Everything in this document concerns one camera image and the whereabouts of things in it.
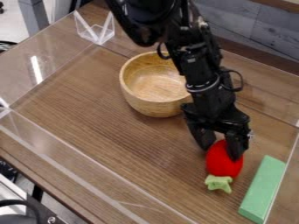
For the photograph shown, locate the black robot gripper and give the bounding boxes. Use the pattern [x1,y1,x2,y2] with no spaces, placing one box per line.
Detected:
[181,103,250,161]

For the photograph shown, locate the red felt strawberry green leaves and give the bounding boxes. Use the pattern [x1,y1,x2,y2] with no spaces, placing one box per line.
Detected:
[202,139,245,195]

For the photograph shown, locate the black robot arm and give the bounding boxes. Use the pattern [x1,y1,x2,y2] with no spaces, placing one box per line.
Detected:
[104,0,250,161]

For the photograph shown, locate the light wooden bowl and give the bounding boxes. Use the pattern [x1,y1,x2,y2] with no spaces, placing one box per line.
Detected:
[118,52,192,118]

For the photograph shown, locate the green rectangular foam block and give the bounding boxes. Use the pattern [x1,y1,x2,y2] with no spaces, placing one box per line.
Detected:
[237,156,285,224]

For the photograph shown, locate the clear acrylic enclosure wall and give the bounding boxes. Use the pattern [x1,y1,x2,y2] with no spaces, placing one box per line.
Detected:
[0,17,299,224]

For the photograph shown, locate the black metal bracket with bolt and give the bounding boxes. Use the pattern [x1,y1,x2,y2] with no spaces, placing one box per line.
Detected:
[26,194,68,224]

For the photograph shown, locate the black cable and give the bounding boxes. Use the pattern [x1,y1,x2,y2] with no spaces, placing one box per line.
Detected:
[0,199,39,224]

